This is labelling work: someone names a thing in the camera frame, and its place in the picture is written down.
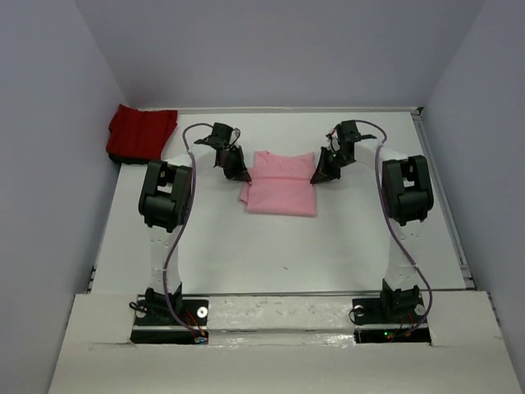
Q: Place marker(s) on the red folded t shirt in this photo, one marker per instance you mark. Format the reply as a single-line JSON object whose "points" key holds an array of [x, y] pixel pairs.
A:
{"points": [[137, 137]]}

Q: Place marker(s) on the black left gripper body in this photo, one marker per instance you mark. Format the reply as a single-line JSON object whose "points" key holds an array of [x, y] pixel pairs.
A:
{"points": [[229, 161]]}

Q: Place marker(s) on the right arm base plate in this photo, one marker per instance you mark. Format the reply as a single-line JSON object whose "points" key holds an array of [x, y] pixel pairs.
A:
{"points": [[372, 326]]}

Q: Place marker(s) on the pink t shirt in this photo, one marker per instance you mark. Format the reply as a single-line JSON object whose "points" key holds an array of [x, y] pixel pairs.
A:
{"points": [[280, 185]]}

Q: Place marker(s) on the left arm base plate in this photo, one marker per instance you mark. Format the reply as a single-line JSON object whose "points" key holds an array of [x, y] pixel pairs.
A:
{"points": [[158, 327]]}

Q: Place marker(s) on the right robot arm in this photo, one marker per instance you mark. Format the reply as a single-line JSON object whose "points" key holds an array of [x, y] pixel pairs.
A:
{"points": [[406, 198]]}

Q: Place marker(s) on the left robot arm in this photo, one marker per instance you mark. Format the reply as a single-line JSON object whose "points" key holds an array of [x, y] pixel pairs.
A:
{"points": [[166, 202]]}

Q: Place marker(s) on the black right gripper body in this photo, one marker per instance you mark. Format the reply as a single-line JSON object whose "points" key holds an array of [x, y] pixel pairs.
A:
{"points": [[338, 161]]}

